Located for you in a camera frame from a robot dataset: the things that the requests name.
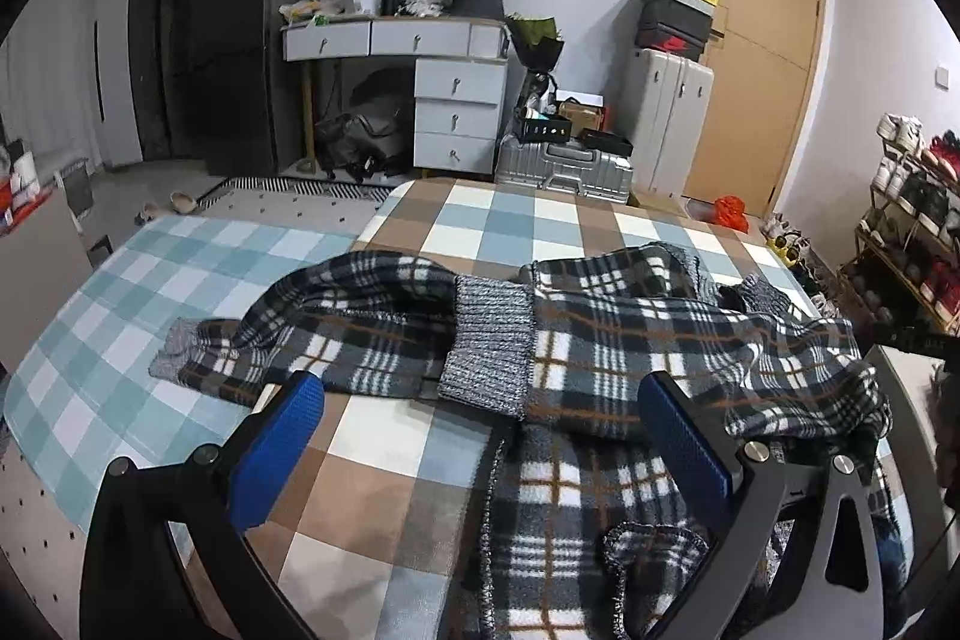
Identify plaid fleece jacket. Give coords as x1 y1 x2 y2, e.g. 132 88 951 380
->
149 242 907 638

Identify wooden shoe rack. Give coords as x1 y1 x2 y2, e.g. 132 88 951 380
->
841 113 958 336

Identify grey bed footboard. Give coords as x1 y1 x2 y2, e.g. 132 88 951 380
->
867 344 944 495

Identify checkered bed cover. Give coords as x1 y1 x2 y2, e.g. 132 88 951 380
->
3 177 835 640

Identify yellow sneakers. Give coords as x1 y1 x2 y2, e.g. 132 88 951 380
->
771 230 807 268

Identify orange bag on floor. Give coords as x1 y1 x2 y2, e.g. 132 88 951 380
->
713 195 750 234

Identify silver flat suitcase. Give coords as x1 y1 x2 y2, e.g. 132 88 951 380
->
494 135 633 205

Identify white upright suitcase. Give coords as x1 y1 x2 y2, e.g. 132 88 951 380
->
613 49 715 195

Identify black bag under desk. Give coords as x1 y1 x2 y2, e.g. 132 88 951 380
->
314 67 415 184

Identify stack of shoe boxes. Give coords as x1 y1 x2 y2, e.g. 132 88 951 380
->
635 0 719 62

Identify wooden door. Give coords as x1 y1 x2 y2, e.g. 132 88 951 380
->
685 0 825 218

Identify white drawer desk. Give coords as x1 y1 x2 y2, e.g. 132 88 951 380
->
281 16 509 177

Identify dark flower bouquet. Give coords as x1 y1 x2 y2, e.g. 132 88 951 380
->
506 14 565 73

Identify black refrigerator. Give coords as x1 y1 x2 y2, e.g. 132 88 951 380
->
184 0 304 177

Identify light switch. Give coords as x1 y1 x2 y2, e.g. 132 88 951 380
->
934 67 949 89

